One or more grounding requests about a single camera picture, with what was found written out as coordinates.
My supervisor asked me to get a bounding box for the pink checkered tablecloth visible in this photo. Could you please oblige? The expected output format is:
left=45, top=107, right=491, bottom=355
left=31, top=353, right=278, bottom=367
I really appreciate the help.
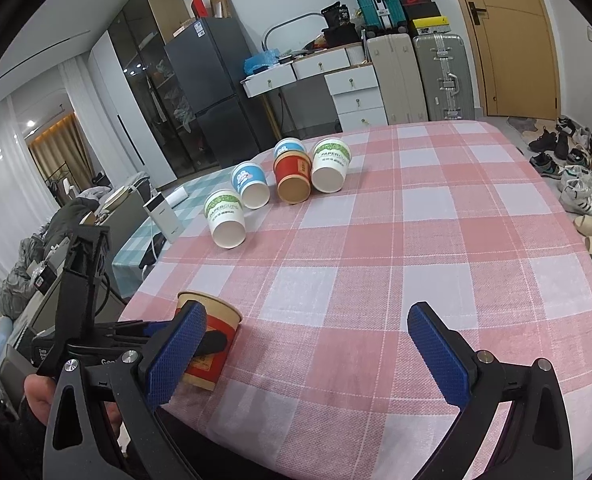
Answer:
left=125, top=122, right=592, bottom=479

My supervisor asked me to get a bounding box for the black sneaker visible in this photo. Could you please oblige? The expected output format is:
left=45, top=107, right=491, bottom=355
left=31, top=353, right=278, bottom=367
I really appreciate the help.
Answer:
left=529, top=153, right=562, bottom=180

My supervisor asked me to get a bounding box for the white striped sneaker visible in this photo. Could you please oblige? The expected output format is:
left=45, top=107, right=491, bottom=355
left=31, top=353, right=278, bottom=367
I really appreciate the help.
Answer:
left=559, top=185, right=592, bottom=217

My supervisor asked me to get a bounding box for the dark glass cabinet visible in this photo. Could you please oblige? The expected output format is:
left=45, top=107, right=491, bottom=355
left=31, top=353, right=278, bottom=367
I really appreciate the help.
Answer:
left=108, top=0, right=217, bottom=178

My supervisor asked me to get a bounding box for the green white paper cup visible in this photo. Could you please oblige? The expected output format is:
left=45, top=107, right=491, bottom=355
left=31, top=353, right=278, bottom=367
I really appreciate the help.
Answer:
left=311, top=138, right=352, bottom=194
left=204, top=188, right=246, bottom=249

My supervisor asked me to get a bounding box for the green white paper cup right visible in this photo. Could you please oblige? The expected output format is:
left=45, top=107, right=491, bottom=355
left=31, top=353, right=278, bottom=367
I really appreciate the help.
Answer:
left=311, top=138, right=352, bottom=194

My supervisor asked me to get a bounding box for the blue white paper cup back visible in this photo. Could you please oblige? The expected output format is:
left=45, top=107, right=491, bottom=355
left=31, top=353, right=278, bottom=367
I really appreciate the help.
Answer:
left=273, top=138, right=307, bottom=158

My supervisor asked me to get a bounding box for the green checkered cloth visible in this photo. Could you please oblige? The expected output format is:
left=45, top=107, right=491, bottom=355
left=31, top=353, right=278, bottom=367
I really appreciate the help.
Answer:
left=112, top=167, right=233, bottom=299

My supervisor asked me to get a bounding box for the blue white paper cup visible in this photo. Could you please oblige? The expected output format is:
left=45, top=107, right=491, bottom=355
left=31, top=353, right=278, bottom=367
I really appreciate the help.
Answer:
left=231, top=162, right=270, bottom=210
left=273, top=138, right=307, bottom=158

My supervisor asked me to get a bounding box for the yellow box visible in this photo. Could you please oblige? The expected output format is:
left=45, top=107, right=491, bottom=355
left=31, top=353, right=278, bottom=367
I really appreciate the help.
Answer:
left=413, top=15, right=451, bottom=36

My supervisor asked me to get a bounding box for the black bag on desk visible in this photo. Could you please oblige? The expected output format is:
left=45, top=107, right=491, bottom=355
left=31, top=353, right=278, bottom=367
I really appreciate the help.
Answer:
left=321, top=1, right=360, bottom=48

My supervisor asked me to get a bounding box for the person's left hand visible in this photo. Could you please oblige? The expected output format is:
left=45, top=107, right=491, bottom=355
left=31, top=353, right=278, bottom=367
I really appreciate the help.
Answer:
left=24, top=374, right=56, bottom=426

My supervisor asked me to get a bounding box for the black refrigerator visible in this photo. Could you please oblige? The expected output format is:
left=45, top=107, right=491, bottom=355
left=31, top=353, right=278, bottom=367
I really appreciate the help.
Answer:
left=165, top=18, right=276, bottom=167

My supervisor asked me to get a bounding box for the green white paper cup left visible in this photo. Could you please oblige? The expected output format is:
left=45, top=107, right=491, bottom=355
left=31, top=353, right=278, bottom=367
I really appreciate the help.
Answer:
left=204, top=188, right=246, bottom=249

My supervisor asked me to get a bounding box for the wooden door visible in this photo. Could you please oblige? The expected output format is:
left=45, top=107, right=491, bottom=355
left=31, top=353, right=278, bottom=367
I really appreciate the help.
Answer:
left=458, top=0, right=559, bottom=120

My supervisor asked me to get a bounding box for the blue plastic bag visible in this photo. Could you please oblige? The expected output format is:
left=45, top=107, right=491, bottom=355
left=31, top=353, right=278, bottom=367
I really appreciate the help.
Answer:
left=244, top=49, right=279, bottom=76

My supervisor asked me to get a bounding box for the black shoe boxes stack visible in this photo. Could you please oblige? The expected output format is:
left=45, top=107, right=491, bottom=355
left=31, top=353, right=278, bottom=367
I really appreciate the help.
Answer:
left=392, top=0, right=443, bottom=24

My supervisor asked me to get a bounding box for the beige suitcase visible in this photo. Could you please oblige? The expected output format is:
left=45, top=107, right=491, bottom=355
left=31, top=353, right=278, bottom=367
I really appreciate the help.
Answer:
left=367, top=34, right=429, bottom=125

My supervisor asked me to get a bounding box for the white power bank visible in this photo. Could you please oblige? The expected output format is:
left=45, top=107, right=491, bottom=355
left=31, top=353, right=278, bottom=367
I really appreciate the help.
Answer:
left=143, top=193, right=184, bottom=244

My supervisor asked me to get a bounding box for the silver suitcase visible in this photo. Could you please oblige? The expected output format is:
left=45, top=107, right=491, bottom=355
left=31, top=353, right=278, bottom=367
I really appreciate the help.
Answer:
left=413, top=34, right=474, bottom=122

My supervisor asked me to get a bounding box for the red box on fridge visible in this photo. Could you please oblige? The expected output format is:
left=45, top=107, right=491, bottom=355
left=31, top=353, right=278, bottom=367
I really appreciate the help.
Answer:
left=191, top=0, right=209, bottom=18

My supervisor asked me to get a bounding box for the white desk with drawers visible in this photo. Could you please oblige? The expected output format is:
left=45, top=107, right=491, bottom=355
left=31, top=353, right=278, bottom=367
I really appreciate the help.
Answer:
left=241, top=44, right=388, bottom=139

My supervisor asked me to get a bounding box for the cardboard box on fridge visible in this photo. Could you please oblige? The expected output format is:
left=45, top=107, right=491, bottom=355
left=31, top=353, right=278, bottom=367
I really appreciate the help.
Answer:
left=209, top=0, right=234, bottom=18

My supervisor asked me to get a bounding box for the blue white paper cup front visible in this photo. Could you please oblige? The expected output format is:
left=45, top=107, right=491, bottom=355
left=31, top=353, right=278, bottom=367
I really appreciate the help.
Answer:
left=231, top=162, right=270, bottom=210

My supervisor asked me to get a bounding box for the red paper cup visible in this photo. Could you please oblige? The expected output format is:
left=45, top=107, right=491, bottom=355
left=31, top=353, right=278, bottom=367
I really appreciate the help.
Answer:
left=177, top=290, right=243, bottom=391
left=273, top=150, right=311, bottom=205

